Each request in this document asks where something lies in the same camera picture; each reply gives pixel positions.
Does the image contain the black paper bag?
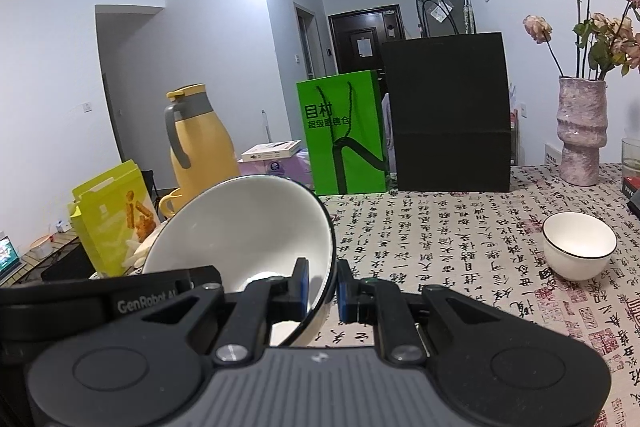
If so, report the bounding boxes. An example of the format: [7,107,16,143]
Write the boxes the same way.
[381,0,512,192]

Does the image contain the white bowl with black rim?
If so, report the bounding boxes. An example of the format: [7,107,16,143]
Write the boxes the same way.
[141,174,337,348]
[542,212,618,282]

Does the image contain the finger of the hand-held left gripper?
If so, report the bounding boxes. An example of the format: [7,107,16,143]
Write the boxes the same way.
[189,265,224,292]

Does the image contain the yellow-green snack box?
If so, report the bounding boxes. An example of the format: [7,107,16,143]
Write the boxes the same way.
[68,159,162,279]

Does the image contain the purple tissue pack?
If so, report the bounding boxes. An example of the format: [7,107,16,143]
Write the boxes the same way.
[237,147,313,182]

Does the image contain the pink ceramic vase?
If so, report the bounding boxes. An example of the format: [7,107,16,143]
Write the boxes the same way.
[556,76,607,186]

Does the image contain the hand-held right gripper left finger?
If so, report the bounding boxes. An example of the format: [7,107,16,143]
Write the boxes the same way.
[142,257,310,365]

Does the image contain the flat white box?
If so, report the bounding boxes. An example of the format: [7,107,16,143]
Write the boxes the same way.
[241,139,302,162]

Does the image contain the pale purple bedding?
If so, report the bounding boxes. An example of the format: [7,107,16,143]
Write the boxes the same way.
[382,93,398,175]

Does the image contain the dark brown door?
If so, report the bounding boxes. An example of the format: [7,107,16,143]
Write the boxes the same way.
[327,7,403,78]

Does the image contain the grey fridge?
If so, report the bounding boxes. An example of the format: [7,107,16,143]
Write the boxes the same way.
[415,0,473,38]

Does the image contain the open laptop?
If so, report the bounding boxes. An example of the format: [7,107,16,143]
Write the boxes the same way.
[0,234,23,285]

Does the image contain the yellow thermos jug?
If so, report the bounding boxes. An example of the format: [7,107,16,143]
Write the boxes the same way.
[165,83,241,202]

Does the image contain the green paper bag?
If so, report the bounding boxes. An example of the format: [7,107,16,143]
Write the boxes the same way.
[296,70,388,196]

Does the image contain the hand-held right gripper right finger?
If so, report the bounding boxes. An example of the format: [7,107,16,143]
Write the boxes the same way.
[337,259,493,365]

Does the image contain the clear drinking glass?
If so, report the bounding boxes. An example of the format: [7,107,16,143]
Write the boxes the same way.
[620,137,640,180]

